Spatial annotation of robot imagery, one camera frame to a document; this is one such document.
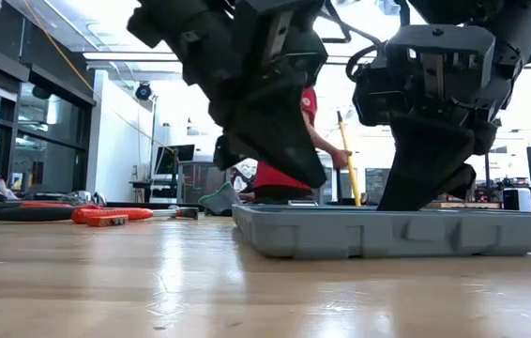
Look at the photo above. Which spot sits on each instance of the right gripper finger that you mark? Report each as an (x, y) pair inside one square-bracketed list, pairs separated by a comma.
[(462, 183), (425, 164)]

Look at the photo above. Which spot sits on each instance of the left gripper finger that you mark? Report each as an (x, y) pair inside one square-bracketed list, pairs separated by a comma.
[(225, 152), (279, 136)]

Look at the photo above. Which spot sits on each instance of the grey plastic tool case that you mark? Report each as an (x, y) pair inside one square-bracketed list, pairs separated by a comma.
[(387, 232)]

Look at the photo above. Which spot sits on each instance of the red bar tool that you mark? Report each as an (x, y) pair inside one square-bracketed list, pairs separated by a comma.
[(120, 213)]

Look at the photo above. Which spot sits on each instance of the small red block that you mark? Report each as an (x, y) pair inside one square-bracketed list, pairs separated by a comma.
[(106, 220)]

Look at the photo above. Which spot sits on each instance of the black red-tipped long tool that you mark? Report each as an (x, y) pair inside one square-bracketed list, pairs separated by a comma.
[(31, 214)]

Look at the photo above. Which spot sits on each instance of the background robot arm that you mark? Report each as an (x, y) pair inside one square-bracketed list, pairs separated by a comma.
[(511, 180)]

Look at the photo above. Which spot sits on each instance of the grey office chair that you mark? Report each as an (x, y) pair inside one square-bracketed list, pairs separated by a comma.
[(200, 180)]

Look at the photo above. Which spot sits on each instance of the person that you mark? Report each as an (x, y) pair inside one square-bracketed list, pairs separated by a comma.
[(270, 178)]

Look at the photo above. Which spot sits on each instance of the dark desk monitor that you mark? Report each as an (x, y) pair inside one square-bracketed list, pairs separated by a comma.
[(174, 157)]

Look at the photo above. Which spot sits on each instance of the white box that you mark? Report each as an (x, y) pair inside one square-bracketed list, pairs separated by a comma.
[(518, 199)]

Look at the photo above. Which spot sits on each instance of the black ceiling spotlight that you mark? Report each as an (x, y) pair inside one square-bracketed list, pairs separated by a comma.
[(143, 91)]

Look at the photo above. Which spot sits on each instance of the shiny metal object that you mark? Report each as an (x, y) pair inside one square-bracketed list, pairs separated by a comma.
[(85, 197)]

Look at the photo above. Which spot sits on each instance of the black stand frame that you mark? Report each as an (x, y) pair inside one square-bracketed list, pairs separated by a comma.
[(487, 169)]

